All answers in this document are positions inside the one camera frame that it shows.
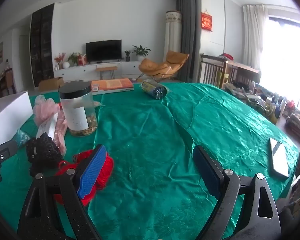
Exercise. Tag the black roll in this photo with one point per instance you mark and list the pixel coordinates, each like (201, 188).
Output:
(154, 89)

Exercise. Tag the brown cardboard box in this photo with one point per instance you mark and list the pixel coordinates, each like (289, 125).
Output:
(51, 84)

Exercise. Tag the red wall hanging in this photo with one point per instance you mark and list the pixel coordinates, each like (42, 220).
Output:
(206, 21)

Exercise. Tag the black crochet item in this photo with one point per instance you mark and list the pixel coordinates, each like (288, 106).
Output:
(43, 154)

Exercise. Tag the small wooden bench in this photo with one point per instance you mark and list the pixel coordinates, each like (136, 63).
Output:
(102, 70)

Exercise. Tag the black television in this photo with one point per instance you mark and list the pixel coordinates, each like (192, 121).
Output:
(104, 50)

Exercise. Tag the white pouch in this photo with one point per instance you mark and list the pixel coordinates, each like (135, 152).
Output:
(48, 127)

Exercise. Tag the pink mesh bath pouf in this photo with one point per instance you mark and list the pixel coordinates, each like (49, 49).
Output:
(43, 109)

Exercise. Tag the pink bag bundle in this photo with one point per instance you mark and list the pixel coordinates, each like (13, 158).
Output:
(60, 131)

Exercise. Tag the white cardboard box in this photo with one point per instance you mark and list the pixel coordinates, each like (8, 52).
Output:
(15, 110)

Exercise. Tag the red yarn skein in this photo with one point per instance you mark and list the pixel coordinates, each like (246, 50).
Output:
(102, 178)

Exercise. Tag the wooden crib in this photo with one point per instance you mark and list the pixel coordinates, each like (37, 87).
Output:
(219, 70)

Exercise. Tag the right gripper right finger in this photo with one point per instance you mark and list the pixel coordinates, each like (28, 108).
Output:
(258, 218)

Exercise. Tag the orange book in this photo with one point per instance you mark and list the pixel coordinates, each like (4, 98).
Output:
(111, 86)

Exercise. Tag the red flower vase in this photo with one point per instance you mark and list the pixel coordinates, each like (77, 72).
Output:
(59, 60)

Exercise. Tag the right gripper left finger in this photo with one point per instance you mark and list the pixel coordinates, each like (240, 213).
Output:
(40, 219)

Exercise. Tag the green potted plant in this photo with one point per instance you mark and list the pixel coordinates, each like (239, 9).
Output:
(141, 52)

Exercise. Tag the orange lounge chair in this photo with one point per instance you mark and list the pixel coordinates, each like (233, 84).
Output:
(158, 71)

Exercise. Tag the green satin tablecloth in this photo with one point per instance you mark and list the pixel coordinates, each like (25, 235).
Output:
(155, 190)

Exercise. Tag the grey curtain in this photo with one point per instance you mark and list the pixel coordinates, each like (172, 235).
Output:
(189, 15)

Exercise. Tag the white floor air conditioner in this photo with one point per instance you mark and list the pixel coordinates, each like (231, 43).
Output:
(173, 25)

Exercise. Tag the clear jar black lid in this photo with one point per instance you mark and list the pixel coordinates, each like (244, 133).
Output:
(78, 106)

